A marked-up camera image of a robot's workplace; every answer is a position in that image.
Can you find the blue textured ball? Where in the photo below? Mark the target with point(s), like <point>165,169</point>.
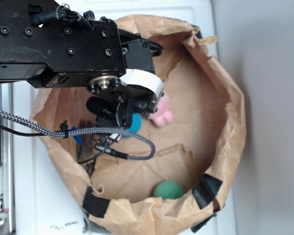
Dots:
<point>136,123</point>

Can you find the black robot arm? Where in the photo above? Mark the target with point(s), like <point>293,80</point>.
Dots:
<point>51,46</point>

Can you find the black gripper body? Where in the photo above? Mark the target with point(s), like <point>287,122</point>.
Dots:
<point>115,99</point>

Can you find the pink plush bunny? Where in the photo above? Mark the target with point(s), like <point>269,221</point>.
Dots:
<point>163,116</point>

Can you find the aluminium frame rail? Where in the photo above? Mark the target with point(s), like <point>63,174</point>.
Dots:
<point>7,218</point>

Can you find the white plastic tray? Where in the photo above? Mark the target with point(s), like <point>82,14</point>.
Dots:
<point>43,205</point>

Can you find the green textured ball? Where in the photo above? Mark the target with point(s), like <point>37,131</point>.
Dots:
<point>168,190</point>

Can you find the brown paper bag container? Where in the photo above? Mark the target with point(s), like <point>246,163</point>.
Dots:
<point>200,150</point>

